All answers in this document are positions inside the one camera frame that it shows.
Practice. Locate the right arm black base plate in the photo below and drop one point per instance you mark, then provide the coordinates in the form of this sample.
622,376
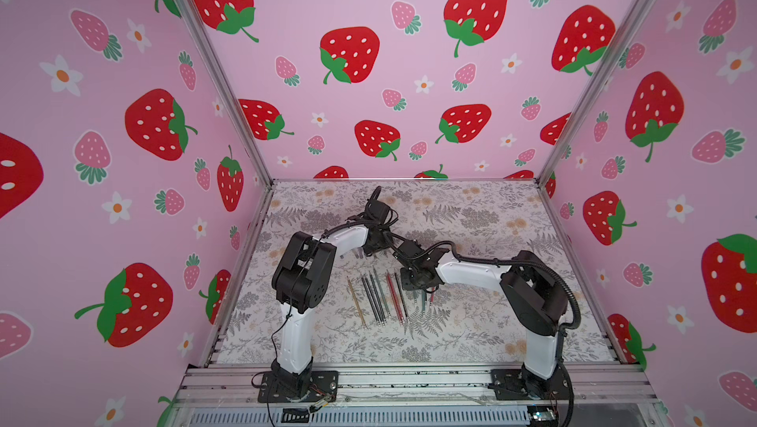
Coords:
521,385

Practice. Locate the right aluminium corner post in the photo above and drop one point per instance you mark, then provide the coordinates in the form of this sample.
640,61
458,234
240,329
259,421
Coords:
625,33

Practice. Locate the left aluminium corner post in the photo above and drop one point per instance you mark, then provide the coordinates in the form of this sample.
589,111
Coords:
230,18

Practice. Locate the aluminium corner post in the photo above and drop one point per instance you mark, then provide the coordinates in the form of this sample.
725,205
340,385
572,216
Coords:
230,18
625,33

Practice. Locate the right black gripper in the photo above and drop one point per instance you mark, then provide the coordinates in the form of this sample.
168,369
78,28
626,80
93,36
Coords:
415,282

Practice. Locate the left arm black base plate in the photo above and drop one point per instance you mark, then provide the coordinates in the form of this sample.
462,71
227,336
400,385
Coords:
285,387

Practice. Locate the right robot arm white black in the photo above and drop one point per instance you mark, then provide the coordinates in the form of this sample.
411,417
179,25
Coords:
541,299

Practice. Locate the aluminium frame rail base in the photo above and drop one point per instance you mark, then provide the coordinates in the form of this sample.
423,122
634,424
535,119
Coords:
604,394

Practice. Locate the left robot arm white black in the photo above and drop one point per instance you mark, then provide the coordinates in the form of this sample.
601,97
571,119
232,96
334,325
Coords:
303,273

